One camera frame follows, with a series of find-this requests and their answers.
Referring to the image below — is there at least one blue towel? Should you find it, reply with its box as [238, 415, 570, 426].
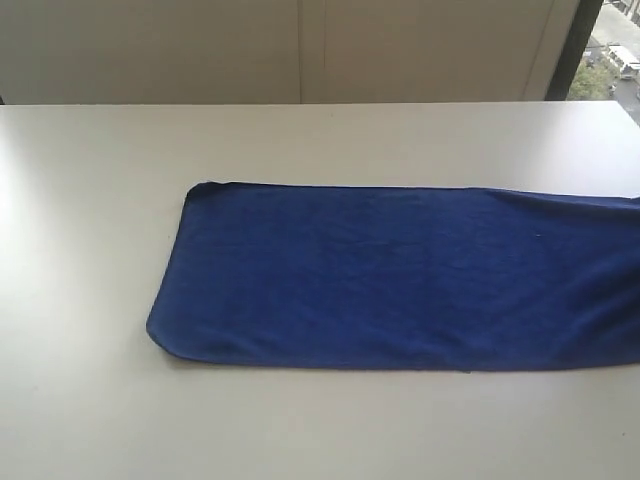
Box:
[146, 182, 639, 372]

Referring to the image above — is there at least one white bus outside window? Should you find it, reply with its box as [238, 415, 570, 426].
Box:
[605, 44, 639, 80]

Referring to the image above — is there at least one dark window frame post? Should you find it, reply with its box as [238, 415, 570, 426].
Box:
[544, 0, 604, 101]

